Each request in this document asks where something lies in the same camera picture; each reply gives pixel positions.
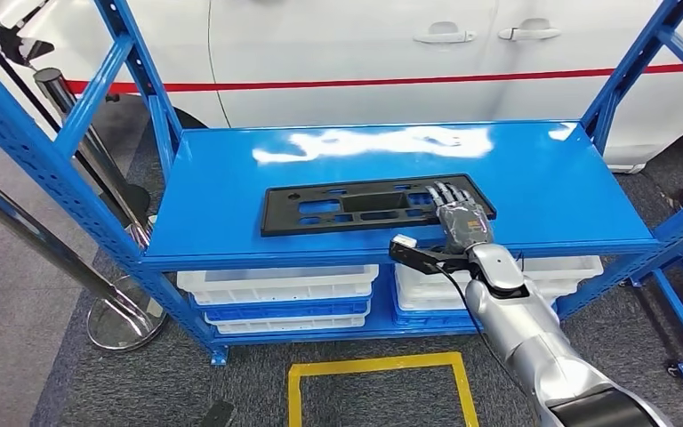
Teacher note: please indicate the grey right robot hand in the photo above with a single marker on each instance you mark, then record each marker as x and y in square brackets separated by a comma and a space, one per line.
[465, 227]

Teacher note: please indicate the black plastic plate bracket part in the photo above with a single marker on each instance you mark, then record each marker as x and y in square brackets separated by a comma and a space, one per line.
[282, 221]

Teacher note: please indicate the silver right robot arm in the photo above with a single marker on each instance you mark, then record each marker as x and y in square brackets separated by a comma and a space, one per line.
[530, 336]

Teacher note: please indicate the blue metal shelf rack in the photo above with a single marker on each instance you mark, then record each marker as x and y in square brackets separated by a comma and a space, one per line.
[553, 188]

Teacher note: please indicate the large white plastic bin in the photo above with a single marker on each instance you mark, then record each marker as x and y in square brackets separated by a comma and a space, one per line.
[571, 268]
[277, 293]

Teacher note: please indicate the white car with red stripe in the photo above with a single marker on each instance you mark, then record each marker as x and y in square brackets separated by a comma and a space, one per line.
[347, 53]

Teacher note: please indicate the blue wheeled metal cart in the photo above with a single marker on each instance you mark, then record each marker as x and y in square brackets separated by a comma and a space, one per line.
[680, 318]

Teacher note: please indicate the chrome round stanchion base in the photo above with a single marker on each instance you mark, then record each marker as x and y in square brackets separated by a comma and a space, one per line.
[140, 236]

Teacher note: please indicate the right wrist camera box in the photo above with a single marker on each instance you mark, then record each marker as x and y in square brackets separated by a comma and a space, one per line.
[403, 241]

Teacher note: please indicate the chrome stanchion post, black base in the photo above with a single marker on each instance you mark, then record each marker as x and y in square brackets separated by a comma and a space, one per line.
[139, 206]

